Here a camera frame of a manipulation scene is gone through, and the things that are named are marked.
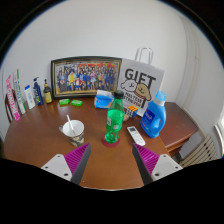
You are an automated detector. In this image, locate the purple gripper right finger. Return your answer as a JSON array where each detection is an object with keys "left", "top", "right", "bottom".
[{"left": 132, "top": 143, "right": 159, "bottom": 185}]

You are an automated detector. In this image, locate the amber pump bottle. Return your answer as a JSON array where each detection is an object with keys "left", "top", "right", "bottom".
[{"left": 43, "top": 79, "right": 52, "bottom": 104}]

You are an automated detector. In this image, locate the patterned paper cup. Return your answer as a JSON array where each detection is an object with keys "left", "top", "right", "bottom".
[{"left": 59, "top": 120, "right": 84, "bottom": 147}]

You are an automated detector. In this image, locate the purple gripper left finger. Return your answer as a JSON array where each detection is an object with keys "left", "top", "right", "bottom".
[{"left": 65, "top": 143, "right": 91, "bottom": 185}]

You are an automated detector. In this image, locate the white remote control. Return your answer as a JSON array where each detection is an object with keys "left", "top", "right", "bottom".
[{"left": 127, "top": 126, "right": 145, "bottom": 146}]

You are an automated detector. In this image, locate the blue detergent bottle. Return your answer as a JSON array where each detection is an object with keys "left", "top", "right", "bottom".
[{"left": 140, "top": 91, "right": 166, "bottom": 138}]

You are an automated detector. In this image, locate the green packet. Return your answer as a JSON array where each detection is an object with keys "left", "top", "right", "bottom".
[
  {"left": 70, "top": 100, "right": 83, "bottom": 106},
  {"left": 58, "top": 99, "right": 70, "bottom": 106}
]

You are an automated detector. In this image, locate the framed group photo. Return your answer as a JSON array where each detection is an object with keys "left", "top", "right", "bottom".
[{"left": 51, "top": 56, "right": 122, "bottom": 99}]

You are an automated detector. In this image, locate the green plastic bottle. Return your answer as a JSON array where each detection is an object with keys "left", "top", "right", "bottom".
[{"left": 105, "top": 90, "right": 124, "bottom": 143}]

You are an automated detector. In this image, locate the green packet right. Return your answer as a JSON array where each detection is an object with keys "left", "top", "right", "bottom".
[{"left": 70, "top": 100, "right": 83, "bottom": 106}]

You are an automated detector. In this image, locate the blue white tall box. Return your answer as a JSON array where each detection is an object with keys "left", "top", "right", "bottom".
[{"left": 13, "top": 69, "right": 26, "bottom": 114}]

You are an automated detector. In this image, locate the white gift paper bag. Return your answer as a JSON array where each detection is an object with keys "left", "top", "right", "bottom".
[{"left": 117, "top": 47, "right": 164, "bottom": 116}]

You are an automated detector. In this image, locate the blue tissue pack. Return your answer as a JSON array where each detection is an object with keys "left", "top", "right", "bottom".
[{"left": 94, "top": 90, "right": 114, "bottom": 109}]

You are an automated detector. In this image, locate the green packet left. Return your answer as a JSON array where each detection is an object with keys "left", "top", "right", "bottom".
[{"left": 58, "top": 99, "right": 70, "bottom": 106}]

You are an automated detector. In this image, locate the dark wooden chair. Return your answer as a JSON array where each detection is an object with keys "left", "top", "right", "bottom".
[{"left": 5, "top": 94, "right": 14, "bottom": 123}]

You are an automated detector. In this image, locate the red round coaster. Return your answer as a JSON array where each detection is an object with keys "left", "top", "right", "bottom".
[{"left": 101, "top": 136, "right": 120, "bottom": 148}]

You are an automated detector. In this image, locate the white lotion bottle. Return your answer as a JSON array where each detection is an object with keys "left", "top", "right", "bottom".
[{"left": 24, "top": 85, "right": 36, "bottom": 109}]

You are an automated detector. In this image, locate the pink white tall box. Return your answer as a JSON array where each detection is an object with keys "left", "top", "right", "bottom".
[{"left": 6, "top": 75, "right": 20, "bottom": 121}]

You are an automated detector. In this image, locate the dark blue pump bottle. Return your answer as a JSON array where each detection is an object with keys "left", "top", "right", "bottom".
[{"left": 33, "top": 77, "right": 43, "bottom": 106}]

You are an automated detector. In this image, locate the white radiator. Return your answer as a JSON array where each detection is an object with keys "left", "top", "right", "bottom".
[{"left": 179, "top": 133, "right": 223, "bottom": 167}]

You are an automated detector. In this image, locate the white spoon in cup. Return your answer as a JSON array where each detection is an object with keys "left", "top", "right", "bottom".
[{"left": 66, "top": 115, "right": 75, "bottom": 134}]

